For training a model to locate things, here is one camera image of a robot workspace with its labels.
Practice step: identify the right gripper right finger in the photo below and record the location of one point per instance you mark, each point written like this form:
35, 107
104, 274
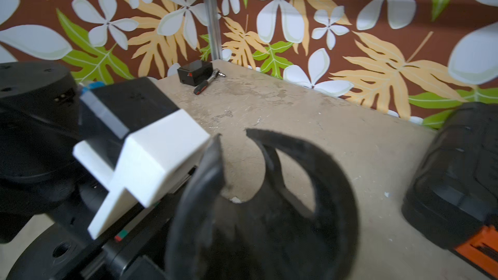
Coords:
285, 239

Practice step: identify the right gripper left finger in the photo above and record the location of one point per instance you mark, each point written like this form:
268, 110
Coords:
212, 237

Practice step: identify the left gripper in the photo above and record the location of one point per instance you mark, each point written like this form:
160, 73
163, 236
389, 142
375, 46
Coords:
128, 233

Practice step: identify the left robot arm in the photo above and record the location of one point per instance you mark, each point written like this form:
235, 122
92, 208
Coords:
39, 128

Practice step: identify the black plastic tool case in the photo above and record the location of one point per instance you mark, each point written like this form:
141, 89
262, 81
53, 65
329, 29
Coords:
452, 199

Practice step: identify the small ratchet screwdriver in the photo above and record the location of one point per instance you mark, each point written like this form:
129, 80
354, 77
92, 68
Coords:
205, 83

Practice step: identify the small black box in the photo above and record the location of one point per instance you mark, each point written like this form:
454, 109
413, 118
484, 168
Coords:
194, 73

